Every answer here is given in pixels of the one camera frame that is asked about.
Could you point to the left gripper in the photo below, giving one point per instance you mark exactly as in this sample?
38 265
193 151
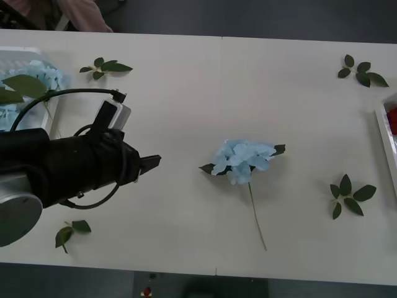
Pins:
105 164

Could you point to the red rose with stem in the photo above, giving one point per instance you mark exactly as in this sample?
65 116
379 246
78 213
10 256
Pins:
392 122

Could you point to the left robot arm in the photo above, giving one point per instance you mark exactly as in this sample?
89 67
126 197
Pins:
31 161

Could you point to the small green leaf sprig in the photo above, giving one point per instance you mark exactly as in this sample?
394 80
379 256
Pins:
81 225

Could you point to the small red button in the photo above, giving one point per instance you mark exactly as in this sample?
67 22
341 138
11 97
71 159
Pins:
146 291

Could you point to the person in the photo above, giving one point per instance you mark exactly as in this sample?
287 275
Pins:
87 15

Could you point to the shallow white box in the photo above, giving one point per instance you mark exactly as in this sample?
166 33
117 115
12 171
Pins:
386 136
21 53

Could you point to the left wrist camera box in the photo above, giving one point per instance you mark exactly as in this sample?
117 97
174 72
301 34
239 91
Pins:
119 116

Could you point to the white chair frame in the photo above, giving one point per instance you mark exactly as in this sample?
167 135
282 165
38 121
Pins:
63 21

